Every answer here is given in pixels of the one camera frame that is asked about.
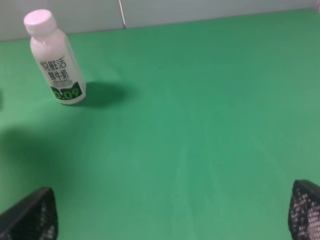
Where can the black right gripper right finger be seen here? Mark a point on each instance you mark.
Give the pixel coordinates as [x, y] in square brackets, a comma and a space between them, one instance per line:
[304, 211]

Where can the white milk bottle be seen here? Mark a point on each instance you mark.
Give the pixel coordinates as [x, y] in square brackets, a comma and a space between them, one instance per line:
[54, 55]

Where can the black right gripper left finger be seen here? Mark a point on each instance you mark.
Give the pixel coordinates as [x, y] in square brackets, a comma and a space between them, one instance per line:
[35, 217]

